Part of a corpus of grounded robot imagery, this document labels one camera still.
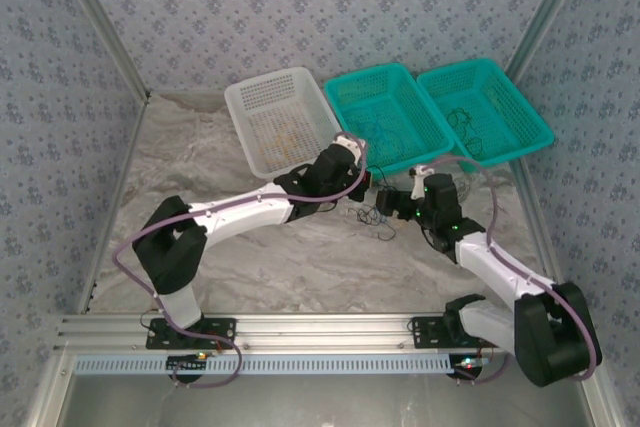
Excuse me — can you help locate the white plastic mesh basket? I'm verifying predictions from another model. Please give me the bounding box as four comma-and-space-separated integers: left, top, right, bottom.
223, 66, 350, 184

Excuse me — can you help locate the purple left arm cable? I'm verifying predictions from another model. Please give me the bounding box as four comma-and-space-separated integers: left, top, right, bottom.
114, 132, 370, 389

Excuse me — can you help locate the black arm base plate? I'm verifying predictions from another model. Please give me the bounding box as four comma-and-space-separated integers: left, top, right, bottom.
410, 316, 504, 350
145, 317, 238, 351

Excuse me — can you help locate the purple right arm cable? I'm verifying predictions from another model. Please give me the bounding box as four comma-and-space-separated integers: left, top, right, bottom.
429, 155, 604, 386

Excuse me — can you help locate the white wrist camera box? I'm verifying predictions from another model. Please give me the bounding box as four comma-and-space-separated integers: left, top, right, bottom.
333, 131, 370, 162
408, 164, 437, 199

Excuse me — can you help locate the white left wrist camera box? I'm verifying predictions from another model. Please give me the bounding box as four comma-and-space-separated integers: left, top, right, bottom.
333, 131, 370, 162

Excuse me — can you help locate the aluminium extrusion rail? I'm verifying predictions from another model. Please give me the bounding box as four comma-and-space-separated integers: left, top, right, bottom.
53, 313, 600, 351

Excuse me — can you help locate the aluminium corner post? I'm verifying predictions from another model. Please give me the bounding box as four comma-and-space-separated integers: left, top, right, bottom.
503, 0, 597, 79
48, 0, 152, 102

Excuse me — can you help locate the white slotted cable duct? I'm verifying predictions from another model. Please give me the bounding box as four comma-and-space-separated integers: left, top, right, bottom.
73, 353, 467, 376

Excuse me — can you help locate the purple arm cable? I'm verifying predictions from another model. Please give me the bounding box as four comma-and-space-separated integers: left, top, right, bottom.
429, 155, 604, 386
114, 132, 370, 389

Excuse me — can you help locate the grey metal panel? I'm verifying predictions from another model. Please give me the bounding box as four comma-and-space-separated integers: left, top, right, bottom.
29, 351, 624, 427

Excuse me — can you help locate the teal plastic mesh basket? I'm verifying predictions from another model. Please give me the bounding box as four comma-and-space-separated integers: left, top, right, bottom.
323, 62, 456, 182
415, 57, 556, 171

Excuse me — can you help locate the black controller board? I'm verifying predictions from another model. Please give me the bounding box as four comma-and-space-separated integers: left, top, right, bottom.
449, 354, 489, 381
166, 352, 209, 374

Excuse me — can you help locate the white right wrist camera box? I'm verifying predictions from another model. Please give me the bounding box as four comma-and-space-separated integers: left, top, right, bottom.
408, 164, 437, 199

